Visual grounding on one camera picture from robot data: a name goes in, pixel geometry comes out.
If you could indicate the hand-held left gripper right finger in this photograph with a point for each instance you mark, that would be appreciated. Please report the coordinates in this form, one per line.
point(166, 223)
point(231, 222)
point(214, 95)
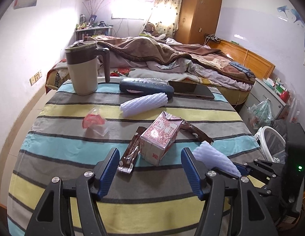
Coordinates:
point(191, 174)

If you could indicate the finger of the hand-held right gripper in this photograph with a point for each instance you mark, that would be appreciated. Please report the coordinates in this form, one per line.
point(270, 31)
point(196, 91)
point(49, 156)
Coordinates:
point(263, 168)
point(272, 189)

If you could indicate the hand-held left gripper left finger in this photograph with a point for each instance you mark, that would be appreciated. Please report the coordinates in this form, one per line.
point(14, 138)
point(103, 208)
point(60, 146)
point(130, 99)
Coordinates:
point(108, 174)

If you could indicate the white rimmed trash bin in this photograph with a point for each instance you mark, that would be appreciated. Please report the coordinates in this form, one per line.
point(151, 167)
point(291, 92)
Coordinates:
point(275, 147)

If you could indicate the white foam fruit net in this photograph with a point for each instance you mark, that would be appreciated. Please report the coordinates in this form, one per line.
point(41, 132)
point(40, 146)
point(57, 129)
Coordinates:
point(211, 157)
point(142, 103)

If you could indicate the printed gable-top carton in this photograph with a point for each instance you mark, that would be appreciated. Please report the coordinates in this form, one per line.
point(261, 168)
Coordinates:
point(159, 137)

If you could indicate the brown snack wrapper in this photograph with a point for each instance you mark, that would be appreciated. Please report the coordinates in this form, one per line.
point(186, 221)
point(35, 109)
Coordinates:
point(130, 150)
point(199, 134)

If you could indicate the white plastic bag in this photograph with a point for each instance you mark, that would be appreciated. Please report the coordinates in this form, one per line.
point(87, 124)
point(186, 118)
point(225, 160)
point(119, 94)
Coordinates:
point(293, 113)

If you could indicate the striped tablecloth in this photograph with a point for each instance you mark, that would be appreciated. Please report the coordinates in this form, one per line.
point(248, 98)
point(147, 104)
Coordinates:
point(69, 142)

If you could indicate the green plastic bag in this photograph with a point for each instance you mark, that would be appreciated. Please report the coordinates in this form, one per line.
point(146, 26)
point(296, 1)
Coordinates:
point(261, 113)

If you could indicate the grey nightstand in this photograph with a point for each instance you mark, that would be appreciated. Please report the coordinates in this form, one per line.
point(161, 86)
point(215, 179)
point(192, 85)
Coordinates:
point(260, 91)

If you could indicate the black smartphone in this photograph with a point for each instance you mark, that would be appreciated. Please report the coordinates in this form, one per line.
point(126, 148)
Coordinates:
point(191, 89)

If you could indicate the dark glasses case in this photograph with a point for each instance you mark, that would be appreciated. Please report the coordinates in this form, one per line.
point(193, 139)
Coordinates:
point(142, 86)

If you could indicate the blue cloth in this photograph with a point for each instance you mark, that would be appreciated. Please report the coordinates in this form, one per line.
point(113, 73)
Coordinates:
point(241, 68)

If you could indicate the lilac quilt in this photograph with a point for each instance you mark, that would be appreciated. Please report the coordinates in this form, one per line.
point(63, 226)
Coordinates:
point(216, 77)

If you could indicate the wooden bed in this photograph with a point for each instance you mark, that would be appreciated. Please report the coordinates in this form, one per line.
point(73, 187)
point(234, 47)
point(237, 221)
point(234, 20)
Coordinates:
point(253, 59)

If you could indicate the beige pitcher with brown lid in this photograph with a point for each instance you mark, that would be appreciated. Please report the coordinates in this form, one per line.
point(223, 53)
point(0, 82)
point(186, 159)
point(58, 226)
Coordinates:
point(81, 76)

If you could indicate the brown blanket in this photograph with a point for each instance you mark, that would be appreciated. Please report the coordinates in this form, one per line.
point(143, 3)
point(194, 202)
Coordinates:
point(142, 49)

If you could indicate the power strip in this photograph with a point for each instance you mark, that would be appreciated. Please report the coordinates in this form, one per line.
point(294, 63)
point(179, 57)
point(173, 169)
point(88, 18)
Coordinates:
point(211, 37)

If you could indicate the cluttered side table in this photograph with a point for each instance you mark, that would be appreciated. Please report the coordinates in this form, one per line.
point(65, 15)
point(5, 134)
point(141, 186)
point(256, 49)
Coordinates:
point(93, 30)

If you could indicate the brown teddy bear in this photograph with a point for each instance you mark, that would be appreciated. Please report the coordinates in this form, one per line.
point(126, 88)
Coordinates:
point(151, 28)

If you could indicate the wooden wardrobe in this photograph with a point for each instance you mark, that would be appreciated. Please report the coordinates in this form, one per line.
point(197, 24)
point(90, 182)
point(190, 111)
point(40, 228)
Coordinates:
point(199, 12)

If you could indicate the window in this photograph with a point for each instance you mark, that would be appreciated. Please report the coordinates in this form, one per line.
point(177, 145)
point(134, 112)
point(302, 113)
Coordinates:
point(130, 9)

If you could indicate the dried branches in vase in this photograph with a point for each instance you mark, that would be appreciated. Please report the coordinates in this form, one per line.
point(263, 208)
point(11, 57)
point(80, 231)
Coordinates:
point(94, 8)

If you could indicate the patterned curtain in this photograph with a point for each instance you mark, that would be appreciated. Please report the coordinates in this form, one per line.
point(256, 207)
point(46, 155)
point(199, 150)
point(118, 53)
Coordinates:
point(167, 5)

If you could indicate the wall socket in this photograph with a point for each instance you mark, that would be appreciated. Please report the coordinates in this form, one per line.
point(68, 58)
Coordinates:
point(35, 76)

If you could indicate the cartoon wall sticker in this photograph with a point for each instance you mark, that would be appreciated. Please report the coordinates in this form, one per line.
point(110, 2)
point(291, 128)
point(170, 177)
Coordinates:
point(290, 14)

